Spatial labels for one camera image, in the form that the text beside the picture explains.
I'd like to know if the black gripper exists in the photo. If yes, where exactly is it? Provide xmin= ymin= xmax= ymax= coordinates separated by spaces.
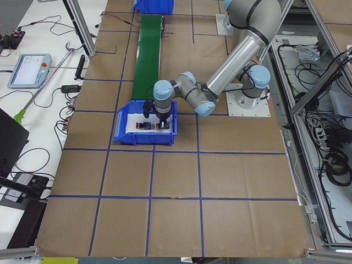
xmin=154 ymin=106 xmax=171 ymax=129

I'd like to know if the red mushroom push button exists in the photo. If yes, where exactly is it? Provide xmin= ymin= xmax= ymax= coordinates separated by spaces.
xmin=136 ymin=122 xmax=151 ymax=130

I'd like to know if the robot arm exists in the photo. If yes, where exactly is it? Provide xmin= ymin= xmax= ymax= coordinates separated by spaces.
xmin=153 ymin=1 xmax=282 ymax=129

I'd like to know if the left blue plastic bin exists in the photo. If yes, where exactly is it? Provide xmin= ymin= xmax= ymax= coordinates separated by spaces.
xmin=114 ymin=100 xmax=178 ymax=146

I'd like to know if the blue plastic bin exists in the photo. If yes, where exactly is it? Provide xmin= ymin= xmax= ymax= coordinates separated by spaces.
xmin=133 ymin=0 xmax=174 ymax=14
xmin=114 ymin=100 xmax=178 ymax=146

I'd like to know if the green conveyor belt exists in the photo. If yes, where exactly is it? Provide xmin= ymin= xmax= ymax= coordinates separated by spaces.
xmin=131 ymin=15 xmax=162 ymax=100

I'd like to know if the black power adapter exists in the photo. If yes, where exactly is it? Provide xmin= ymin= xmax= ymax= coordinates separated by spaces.
xmin=60 ymin=85 xmax=81 ymax=94

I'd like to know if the right blue plastic bin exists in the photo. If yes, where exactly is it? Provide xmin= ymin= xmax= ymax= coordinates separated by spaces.
xmin=133 ymin=0 xmax=174 ymax=14

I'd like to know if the teach pendant tablet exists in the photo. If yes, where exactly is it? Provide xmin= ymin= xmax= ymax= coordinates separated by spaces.
xmin=7 ymin=53 xmax=52 ymax=89

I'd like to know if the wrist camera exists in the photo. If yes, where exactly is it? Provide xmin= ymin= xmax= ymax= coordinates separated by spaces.
xmin=142 ymin=100 xmax=154 ymax=118

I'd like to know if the red black wire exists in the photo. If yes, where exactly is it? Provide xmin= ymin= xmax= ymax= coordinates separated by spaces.
xmin=100 ymin=10 xmax=141 ymax=31

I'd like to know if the aluminium frame post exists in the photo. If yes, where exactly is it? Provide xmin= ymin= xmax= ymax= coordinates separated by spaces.
xmin=62 ymin=0 xmax=96 ymax=57

